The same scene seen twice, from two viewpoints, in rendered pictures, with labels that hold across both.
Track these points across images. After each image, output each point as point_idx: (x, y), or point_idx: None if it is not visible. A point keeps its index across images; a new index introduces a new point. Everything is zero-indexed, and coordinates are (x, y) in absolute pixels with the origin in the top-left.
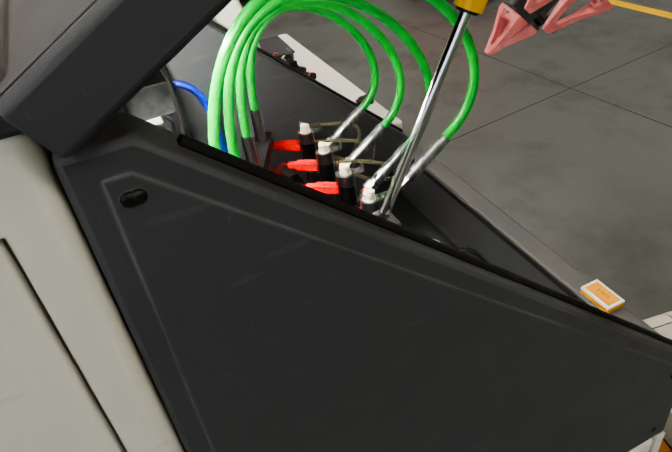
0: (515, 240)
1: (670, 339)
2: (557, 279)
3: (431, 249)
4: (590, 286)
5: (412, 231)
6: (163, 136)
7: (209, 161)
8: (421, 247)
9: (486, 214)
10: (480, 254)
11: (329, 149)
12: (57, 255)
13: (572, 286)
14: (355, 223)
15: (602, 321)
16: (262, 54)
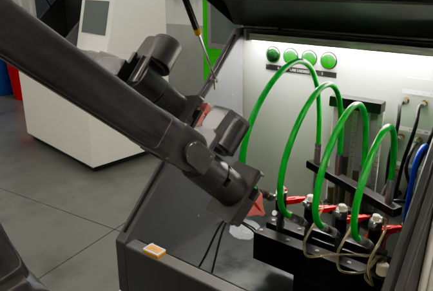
0: (209, 274)
1: (125, 226)
2: (178, 258)
3: (203, 87)
4: (160, 250)
5: (207, 81)
6: (236, 33)
7: (230, 38)
8: (204, 83)
9: (237, 288)
10: (221, 231)
11: (339, 210)
12: None
13: (170, 255)
14: (213, 65)
15: (159, 162)
16: (422, 171)
